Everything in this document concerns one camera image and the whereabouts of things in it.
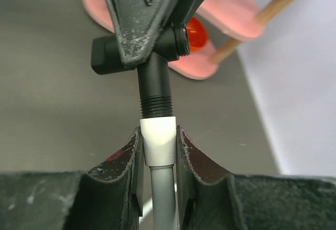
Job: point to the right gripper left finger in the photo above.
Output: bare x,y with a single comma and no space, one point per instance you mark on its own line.
108,196

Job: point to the orange bowl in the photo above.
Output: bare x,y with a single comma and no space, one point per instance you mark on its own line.
197,34

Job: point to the pink three-tier shelf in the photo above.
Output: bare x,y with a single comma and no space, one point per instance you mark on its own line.
241,20

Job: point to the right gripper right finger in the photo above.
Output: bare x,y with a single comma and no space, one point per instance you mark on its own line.
211,197

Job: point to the black elbow pipe fitting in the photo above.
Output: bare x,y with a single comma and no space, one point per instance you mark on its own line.
153,74

